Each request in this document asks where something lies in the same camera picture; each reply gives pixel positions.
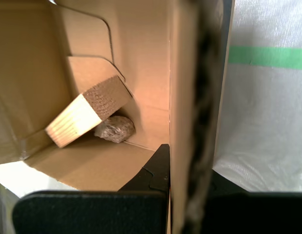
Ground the light wooden block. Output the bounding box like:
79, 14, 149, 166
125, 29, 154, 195
45, 75, 133, 149

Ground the brown cardboard box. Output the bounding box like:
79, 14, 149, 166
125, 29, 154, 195
0, 0, 236, 234

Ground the white woven table cover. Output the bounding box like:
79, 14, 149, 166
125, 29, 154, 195
0, 0, 302, 234

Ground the speckled beige rock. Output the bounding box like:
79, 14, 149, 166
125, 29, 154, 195
94, 115, 136, 144

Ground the green tape strip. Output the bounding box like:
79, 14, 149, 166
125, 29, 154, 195
228, 45, 302, 71

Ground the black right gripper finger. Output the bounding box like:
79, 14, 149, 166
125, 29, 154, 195
12, 143, 171, 234
204, 170, 302, 234

